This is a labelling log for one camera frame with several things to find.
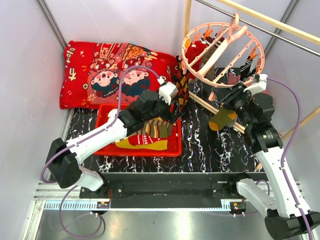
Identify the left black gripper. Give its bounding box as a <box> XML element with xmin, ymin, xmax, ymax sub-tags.
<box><xmin>144</xmin><ymin>94</ymin><xmax>182</xmax><ymax>125</ymax></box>

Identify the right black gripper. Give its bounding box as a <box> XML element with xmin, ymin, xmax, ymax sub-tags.
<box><xmin>212</xmin><ymin>82</ymin><xmax>254</xmax><ymax>128</ymax></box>

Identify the olive green sock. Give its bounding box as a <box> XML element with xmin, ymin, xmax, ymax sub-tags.
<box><xmin>145</xmin><ymin>124</ymin><xmax>173</xmax><ymax>139</ymax></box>
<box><xmin>208</xmin><ymin>107</ymin><xmax>238</xmax><ymax>131</ymax></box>

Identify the black white striped sock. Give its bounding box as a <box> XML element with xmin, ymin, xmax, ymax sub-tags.
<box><xmin>240</xmin><ymin>56</ymin><xmax>254</xmax><ymax>82</ymax></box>

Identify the pink round clip hanger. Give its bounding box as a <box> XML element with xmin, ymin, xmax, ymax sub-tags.
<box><xmin>181</xmin><ymin>11</ymin><xmax>266</xmax><ymax>102</ymax></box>

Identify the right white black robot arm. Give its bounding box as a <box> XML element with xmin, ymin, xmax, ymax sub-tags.
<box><xmin>219</xmin><ymin>81</ymin><xmax>320</xmax><ymax>240</ymax></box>

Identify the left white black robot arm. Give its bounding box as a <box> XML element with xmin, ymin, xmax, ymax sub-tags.
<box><xmin>44</xmin><ymin>90</ymin><xmax>182</xmax><ymax>198</ymax></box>

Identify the black argyle sock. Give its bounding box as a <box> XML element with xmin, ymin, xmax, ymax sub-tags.
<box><xmin>171</xmin><ymin>55</ymin><xmax>191</xmax><ymax>111</ymax></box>

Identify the brown striped sock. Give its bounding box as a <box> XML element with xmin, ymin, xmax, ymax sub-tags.
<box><xmin>145</xmin><ymin>117</ymin><xmax>170</xmax><ymax>126</ymax></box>

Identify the yellow sock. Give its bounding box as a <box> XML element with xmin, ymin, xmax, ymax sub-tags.
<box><xmin>114</xmin><ymin>138</ymin><xmax>168</xmax><ymax>151</ymax></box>

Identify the red white patterned sock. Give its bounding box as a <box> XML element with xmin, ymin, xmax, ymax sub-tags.
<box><xmin>128</xmin><ymin>134</ymin><xmax>161</xmax><ymax>146</ymax></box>

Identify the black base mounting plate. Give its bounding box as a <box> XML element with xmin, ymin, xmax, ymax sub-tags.
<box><xmin>48</xmin><ymin>171</ymin><xmax>276</xmax><ymax>200</ymax></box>

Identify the red cartoon print pillow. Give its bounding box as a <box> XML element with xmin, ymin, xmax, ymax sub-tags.
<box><xmin>59</xmin><ymin>41</ymin><xmax>177</xmax><ymax>109</ymax></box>

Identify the metal hanging rod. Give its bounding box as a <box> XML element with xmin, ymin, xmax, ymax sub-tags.
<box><xmin>196</xmin><ymin>0</ymin><xmax>320</xmax><ymax>57</ymax></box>

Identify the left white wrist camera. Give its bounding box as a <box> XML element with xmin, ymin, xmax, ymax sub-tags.
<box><xmin>157</xmin><ymin>77</ymin><xmax>178</xmax><ymax>105</ymax></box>

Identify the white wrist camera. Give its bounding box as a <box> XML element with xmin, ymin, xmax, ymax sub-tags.
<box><xmin>244</xmin><ymin>73</ymin><xmax>268</xmax><ymax>96</ymax></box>
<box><xmin>157</xmin><ymin>77</ymin><xmax>178</xmax><ymax>105</ymax></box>

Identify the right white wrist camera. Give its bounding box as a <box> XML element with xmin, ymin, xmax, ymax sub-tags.
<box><xmin>244</xmin><ymin>73</ymin><xmax>268</xmax><ymax>96</ymax></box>

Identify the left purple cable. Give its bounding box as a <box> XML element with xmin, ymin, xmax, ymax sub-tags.
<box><xmin>40</xmin><ymin>65</ymin><xmax>166</xmax><ymax>237</ymax></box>

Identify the wooden drying rack frame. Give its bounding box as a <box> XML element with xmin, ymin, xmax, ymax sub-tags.
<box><xmin>182</xmin><ymin>0</ymin><xmax>320</xmax><ymax>173</ymax></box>

